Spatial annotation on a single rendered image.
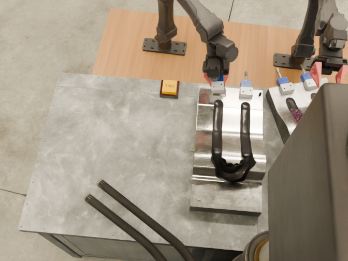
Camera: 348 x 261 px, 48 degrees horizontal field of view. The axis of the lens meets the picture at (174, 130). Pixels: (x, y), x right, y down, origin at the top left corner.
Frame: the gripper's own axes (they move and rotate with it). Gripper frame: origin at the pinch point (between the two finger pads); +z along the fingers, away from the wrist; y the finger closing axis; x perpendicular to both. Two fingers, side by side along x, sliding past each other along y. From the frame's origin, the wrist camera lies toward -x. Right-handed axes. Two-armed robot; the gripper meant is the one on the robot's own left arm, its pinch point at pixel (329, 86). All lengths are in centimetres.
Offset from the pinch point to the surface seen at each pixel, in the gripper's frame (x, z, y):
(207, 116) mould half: 30.9, 0.4, -36.7
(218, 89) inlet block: 25.6, -9.1, -33.9
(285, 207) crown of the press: -71, 61, -30
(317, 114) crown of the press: -81, 56, -30
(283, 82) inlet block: 33.2, -21.0, -7.1
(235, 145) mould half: 28.0, 12.4, -24.9
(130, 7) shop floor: 123, -130, -103
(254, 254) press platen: -37, 61, -27
